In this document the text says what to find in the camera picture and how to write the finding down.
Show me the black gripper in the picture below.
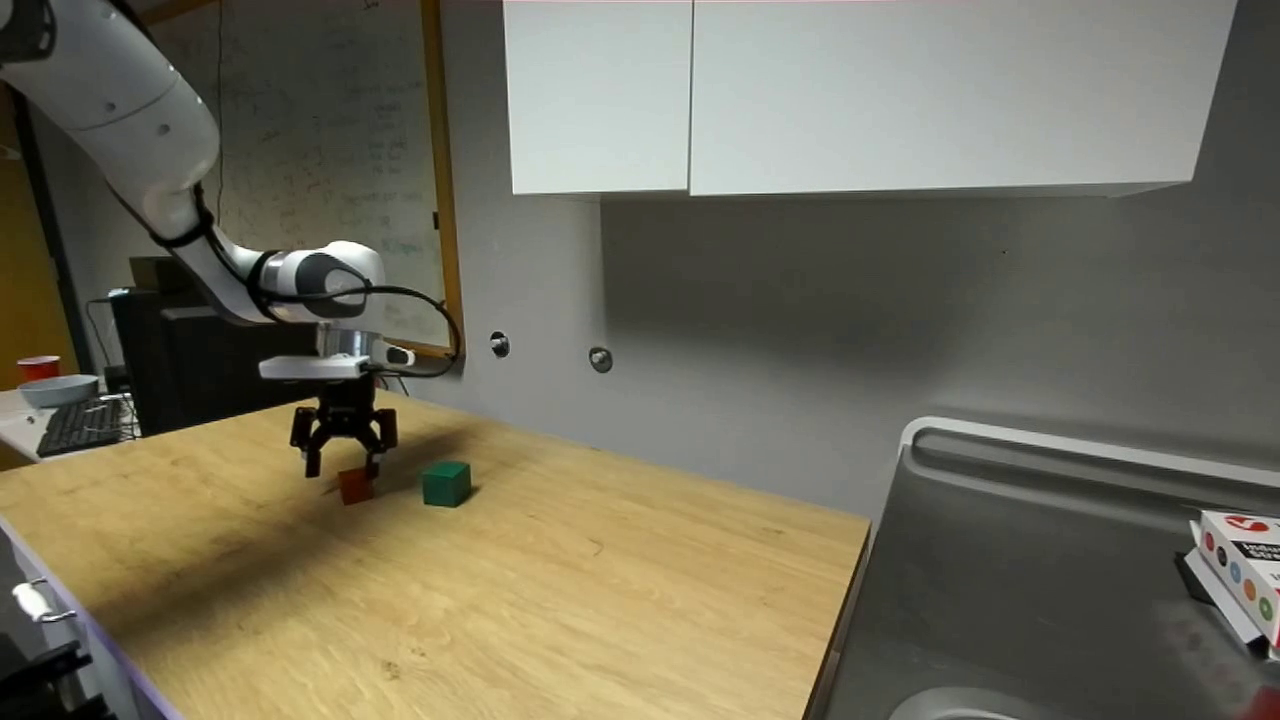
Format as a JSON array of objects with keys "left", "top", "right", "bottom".
[{"left": 287, "top": 378, "right": 397, "bottom": 481}]

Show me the orange block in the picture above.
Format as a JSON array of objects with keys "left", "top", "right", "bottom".
[{"left": 338, "top": 469, "right": 378, "bottom": 503}]

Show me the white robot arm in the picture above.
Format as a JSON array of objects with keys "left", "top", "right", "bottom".
[{"left": 0, "top": 0, "right": 383, "bottom": 332}]

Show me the green block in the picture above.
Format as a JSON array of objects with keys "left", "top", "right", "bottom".
[{"left": 419, "top": 460, "right": 477, "bottom": 508}]

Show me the black keyboard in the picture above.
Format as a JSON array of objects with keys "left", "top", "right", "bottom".
[{"left": 37, "top": 402, "right": 121, "bottom": 457}]

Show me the red cup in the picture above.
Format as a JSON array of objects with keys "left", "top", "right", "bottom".
[{"left": 15, "top": 357, "right": 65, "bottom": 385}]

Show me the stainless steel sink counter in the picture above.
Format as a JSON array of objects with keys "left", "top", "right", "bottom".
[{"left": 805, "top": 416, "right": 1280, "bottom": 720}]

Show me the white red card box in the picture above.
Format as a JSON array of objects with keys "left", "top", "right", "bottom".
[{"left": 1188, "top": 508, "right": 1280, "bottom": 661}]

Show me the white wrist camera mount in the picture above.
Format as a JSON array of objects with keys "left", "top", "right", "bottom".
[{"left": 255, "top": 350, "right": 418, "bottom": 385}]

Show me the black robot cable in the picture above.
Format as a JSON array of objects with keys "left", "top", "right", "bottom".
[{"left": 338, "top": 280, "right": 469, "bottom": 385}]

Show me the round wall socket left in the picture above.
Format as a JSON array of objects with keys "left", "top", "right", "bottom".
[{"left": 489, "top": 332, "right": 512, "bottom": 360}]

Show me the round wall socket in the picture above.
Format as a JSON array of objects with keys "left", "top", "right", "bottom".
[
  {"left": 489, "top": 332, "right": 512, "bottom": 360},
  {"left": 588, "top": 350, "right": 618, "bottom": 378}
]

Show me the round wall socket right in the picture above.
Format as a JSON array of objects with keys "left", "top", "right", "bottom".
[{"left": 588, "top": 350, "right": 618, "bottom": 378}]

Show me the whiteboard with wooden frame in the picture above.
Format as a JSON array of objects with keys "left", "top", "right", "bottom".
[{"left": 132, "top": 0, "right": 462, "bottom": 357}]

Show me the white wall cabinet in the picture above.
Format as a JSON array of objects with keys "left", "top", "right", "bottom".
[{"left": 501, "top": 0, "right": 1235, "bottom": 195}]

